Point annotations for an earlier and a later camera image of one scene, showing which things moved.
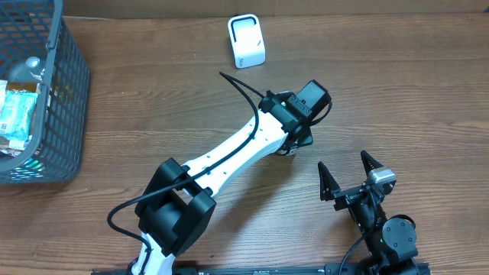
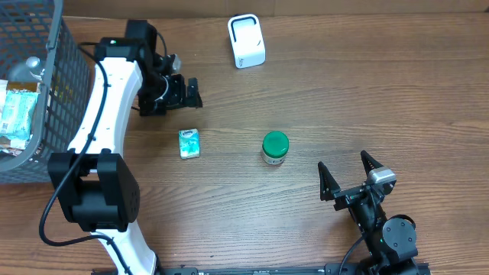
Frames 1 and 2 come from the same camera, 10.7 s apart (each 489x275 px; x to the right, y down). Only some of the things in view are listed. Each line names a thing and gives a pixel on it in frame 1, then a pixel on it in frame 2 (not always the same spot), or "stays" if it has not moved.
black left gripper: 302,141 → 183,93
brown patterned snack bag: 13,147 stays
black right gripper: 331,187 stays
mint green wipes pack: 15,124 stays
